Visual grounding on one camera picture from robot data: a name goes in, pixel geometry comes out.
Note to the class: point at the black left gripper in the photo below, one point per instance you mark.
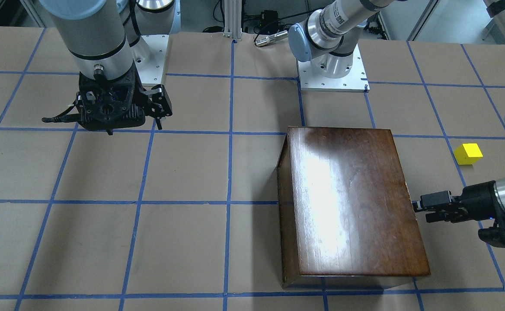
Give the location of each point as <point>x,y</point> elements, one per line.
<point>477,199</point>

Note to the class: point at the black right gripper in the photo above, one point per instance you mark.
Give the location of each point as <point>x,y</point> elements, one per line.
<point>161,101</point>

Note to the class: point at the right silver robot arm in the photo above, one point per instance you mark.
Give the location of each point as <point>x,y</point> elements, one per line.
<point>106,39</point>

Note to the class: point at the yellow block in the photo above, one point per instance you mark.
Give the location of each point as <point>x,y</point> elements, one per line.
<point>468,154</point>

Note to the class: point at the dark wooden drawer cabinet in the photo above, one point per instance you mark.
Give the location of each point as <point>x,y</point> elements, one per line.
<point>346,215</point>

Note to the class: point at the silver metal connector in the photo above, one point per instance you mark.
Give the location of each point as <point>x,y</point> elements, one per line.
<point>271,39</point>

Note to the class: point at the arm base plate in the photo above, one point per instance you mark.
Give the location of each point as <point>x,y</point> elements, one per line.
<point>334,74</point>
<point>150,56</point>

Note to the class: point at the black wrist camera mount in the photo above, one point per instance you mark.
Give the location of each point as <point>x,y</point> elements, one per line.
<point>495,235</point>

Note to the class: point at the aluminium frame post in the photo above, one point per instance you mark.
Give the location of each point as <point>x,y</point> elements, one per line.
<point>232,19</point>

